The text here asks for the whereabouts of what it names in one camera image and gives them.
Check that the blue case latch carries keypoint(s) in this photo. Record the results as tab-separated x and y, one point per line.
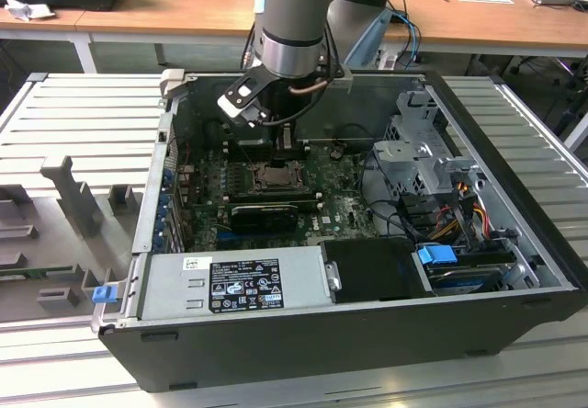
103	295

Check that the hard disk in blue carrier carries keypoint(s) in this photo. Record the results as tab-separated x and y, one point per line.
435	257

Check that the green motherboard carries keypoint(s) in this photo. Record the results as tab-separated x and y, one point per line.
340	215

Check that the black RAM slot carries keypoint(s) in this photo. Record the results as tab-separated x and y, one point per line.
308	204
257	154
255	145
271	195

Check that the silver metal drive cage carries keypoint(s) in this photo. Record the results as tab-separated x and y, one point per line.
404	160

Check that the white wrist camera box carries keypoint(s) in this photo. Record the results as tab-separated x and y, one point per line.
229	105

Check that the black graphics card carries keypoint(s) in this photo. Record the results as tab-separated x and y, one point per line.
262	218

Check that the black plastic shroud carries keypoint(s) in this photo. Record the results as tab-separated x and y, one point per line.
376	270

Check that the CPU socket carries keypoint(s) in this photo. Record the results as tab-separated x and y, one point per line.
256	187

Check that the white power adapter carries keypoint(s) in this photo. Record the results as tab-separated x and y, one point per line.
387	60

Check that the black PC case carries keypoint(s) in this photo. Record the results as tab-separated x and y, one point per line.
321	348

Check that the crumpled white paper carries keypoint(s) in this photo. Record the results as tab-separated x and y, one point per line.
27	10

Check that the green RAM stick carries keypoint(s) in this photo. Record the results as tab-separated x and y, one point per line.
37	270

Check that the long wooden desk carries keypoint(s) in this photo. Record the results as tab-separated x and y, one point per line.
184	8

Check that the grey power supply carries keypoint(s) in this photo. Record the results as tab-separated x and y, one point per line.
170	284

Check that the grey parts rack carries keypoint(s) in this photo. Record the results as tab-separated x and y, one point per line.
78	201

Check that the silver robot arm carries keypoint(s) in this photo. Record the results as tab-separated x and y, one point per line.
294	22

